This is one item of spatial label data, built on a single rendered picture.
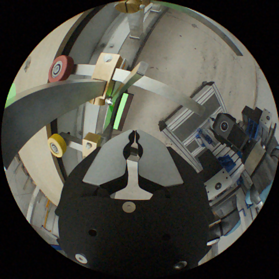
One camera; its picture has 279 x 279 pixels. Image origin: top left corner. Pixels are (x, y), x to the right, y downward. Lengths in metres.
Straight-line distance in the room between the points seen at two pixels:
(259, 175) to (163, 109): 1.11
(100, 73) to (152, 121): 1.02
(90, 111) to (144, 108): 0.72
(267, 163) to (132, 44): 0.54
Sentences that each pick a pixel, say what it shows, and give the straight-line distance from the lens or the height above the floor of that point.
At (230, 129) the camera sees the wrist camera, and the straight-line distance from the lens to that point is 0.24.
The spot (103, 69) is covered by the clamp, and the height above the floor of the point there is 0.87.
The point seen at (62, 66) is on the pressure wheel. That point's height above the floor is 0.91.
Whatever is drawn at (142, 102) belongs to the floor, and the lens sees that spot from 1.12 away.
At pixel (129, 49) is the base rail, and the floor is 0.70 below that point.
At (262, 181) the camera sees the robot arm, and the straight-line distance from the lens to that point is 0.25.
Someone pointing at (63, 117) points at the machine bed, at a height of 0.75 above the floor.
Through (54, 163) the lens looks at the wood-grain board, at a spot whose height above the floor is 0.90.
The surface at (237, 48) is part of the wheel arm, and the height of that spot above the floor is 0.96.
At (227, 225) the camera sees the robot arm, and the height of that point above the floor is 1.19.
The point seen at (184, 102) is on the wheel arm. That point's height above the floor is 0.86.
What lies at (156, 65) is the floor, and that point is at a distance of 1.14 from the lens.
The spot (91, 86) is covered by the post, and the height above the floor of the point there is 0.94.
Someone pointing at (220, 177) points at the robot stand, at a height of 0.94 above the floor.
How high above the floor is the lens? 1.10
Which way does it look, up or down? 59 degrees down
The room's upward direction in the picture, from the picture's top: 178 degrees clockwise
